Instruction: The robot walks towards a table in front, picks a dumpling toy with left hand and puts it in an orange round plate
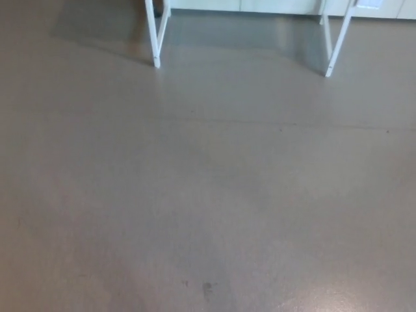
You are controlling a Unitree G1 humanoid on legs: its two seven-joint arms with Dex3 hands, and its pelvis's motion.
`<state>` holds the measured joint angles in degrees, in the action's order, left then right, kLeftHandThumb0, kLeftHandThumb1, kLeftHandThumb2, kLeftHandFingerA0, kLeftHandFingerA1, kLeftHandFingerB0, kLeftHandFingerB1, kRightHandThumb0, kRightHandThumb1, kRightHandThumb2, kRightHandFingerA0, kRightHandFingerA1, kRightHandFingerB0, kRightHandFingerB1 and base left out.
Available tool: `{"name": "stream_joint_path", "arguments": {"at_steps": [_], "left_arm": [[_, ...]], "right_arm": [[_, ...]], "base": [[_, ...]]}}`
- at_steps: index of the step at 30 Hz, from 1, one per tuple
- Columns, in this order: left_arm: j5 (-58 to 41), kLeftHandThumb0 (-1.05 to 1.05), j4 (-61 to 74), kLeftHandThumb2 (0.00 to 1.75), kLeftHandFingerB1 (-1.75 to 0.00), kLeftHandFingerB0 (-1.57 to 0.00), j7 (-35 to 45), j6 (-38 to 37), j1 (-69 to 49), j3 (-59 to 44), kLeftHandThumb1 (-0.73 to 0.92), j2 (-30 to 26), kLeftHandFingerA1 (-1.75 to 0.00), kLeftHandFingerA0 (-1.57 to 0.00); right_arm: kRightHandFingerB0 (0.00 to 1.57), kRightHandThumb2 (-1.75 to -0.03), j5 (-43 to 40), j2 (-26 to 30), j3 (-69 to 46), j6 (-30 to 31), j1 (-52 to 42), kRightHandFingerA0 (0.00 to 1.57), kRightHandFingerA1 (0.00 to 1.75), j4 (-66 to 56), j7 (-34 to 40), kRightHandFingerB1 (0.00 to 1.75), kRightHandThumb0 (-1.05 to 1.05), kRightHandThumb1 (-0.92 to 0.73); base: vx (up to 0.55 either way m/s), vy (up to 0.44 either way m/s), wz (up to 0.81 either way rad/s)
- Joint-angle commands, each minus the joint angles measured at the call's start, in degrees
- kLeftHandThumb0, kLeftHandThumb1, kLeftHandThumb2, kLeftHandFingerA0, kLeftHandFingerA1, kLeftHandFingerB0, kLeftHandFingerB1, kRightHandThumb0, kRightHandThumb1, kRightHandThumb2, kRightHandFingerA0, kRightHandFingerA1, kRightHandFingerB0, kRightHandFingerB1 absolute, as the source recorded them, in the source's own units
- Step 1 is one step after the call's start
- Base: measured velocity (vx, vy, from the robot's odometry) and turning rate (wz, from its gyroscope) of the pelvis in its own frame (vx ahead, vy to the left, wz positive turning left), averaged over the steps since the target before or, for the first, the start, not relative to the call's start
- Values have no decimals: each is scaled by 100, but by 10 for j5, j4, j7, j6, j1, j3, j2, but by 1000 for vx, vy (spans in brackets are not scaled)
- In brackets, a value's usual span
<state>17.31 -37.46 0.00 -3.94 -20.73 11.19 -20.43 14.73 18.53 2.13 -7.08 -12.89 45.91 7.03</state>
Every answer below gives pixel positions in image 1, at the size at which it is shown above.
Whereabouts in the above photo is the white table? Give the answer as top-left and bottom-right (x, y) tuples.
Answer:
(144, 0), (361, 78)

